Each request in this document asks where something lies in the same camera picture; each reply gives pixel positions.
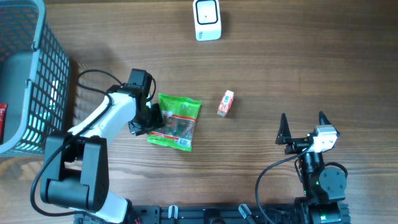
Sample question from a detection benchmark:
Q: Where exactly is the black cable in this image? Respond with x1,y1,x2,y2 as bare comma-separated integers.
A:
254,144,313,224
29,68,157,218

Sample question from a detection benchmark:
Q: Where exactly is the green candy bag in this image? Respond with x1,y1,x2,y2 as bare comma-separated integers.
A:
147,93,202,152

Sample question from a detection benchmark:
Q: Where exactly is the left black cable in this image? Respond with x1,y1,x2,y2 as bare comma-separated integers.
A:
29,68,157,218

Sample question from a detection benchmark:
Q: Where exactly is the right black cable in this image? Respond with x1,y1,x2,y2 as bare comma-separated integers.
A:
254,144,313,224

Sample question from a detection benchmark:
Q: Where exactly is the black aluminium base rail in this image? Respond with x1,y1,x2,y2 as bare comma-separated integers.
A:
73,203,351,224

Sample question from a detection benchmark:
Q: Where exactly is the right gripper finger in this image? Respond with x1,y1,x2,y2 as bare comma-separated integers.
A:
275,113,292,145
318,111,340,136

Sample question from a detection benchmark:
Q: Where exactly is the light blue white packet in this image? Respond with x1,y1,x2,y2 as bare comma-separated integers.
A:
49,80,62,110

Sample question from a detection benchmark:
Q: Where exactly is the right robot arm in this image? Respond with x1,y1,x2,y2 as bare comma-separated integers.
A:
275,111,348,223

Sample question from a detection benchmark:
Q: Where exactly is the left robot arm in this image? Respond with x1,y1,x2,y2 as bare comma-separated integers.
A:
30,69,163,223

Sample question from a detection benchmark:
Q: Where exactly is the red snack bar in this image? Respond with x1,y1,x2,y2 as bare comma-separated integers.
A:
0,103,7,142

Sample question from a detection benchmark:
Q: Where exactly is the white barcode scanner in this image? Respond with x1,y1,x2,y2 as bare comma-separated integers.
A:
192,0,222,42

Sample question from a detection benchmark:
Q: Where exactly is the grey plastic shopping basket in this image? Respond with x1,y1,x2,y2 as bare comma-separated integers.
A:
1,0,71,157

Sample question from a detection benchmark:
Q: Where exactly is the small orange white packet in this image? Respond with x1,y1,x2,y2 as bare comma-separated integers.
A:
217,90,234,117

